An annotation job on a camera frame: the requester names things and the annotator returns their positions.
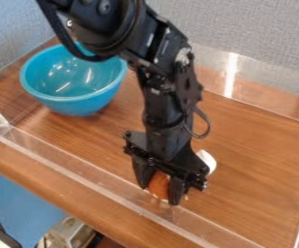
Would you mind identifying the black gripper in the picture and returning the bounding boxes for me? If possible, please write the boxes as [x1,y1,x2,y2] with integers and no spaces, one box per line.
[123,124,209,205]

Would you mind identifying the brown and white toy mushroom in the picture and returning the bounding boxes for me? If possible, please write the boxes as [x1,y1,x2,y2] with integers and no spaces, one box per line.
[148,149,217,202]

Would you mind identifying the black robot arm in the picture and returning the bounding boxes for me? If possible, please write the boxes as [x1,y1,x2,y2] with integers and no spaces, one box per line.
[35,0,211,205]

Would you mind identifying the blue plastic bowl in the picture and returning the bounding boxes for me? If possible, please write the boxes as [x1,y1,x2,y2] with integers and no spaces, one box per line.
[20,45,127,116]

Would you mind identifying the grey white box under table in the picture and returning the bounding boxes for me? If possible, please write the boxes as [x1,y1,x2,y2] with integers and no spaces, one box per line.
[35,216,96,248]

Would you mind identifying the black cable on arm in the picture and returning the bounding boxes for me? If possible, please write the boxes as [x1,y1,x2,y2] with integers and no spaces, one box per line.
[184,106,212,140]

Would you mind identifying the clear acrylic barrier wall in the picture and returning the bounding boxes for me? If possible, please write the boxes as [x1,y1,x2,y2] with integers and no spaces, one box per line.
[0,37,299,248]

